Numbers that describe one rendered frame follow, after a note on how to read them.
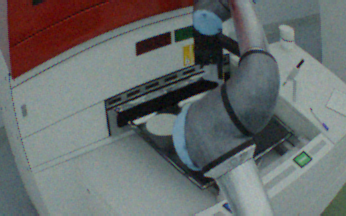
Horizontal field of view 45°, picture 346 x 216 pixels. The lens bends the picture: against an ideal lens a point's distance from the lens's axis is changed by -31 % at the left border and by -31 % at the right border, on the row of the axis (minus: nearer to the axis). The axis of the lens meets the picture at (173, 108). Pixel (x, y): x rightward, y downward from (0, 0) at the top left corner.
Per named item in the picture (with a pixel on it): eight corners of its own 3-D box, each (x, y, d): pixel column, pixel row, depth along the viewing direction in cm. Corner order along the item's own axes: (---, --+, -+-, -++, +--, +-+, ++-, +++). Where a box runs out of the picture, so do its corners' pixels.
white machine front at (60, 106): (30, 170, 156) (8, 73, 134) (227, 89, 192) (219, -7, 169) (33, 175, 154) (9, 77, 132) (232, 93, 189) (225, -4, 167)
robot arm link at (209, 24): (216, 4, 127) (215, -11, 136) (184, 23, 133) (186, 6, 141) (238, 23, 130) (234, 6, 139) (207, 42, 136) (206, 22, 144)
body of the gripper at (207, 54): (196, 52, 162) (192, 20, 154) (225, 53, 161) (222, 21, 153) (194, 67, 156) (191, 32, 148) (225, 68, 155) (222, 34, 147)
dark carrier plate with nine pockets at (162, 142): (133, 123, 166) (132, 121, 166) (229, 83, 181) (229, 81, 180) (203, 185, 142) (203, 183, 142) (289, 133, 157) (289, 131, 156)
